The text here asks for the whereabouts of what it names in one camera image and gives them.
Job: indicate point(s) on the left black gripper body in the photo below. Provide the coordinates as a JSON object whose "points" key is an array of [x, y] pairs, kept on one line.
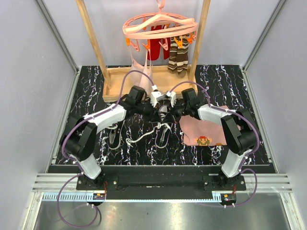
{"points": [[147, 110]]}

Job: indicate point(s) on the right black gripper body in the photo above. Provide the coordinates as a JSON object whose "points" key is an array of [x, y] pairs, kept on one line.
{"points": [[177, 111]]}

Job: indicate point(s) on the black sneaker with white laces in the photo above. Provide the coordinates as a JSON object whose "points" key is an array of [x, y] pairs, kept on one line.
{"points": [[163, 129]]}

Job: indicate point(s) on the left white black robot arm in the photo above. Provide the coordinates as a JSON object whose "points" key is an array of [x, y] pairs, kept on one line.
{"points": [[79, 137]]}

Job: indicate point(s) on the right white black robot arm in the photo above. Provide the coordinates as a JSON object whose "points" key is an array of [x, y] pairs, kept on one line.
{"points": [[240, 131]]}

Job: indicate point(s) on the pink mario t-shirt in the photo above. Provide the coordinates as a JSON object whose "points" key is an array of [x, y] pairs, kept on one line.
{"points": [[201, 133]]}

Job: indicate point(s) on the pink bra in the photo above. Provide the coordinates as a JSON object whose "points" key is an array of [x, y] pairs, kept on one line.
{"points": [[138, 78]]}

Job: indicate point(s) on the brown striped sock pair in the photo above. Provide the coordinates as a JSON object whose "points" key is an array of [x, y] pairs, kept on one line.
{"points": [[178, 56]]}

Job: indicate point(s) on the red sock pair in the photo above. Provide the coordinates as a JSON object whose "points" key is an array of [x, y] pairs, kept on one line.
{"points": [[155, 48]]}

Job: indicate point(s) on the pink round clip hanger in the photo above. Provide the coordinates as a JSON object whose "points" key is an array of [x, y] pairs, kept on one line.
{"points": [[157, 25]]}

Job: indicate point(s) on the left small connector box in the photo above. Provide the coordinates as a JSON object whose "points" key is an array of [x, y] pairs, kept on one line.
{"points": [[99, 196]]}

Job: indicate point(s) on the small connector box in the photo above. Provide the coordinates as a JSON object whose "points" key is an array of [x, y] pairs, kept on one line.
{"points": [[228, 199], [99, 196]]}

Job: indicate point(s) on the right small connector box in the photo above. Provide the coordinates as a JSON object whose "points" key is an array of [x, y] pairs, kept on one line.
{"points": [[228, 199]]}

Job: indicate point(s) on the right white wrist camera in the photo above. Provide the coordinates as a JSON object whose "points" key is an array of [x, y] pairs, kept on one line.
{"points": [[171, 96]]}

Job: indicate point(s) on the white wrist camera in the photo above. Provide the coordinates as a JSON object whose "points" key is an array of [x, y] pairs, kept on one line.
{"points": [[171, 96], [156, 96]]}

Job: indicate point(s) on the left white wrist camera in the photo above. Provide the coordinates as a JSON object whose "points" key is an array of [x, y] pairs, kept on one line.
{"points": [[156, 96]]}

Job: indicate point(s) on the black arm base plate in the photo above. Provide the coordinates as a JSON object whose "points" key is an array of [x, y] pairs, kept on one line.
{"points": [[159, 183]]}

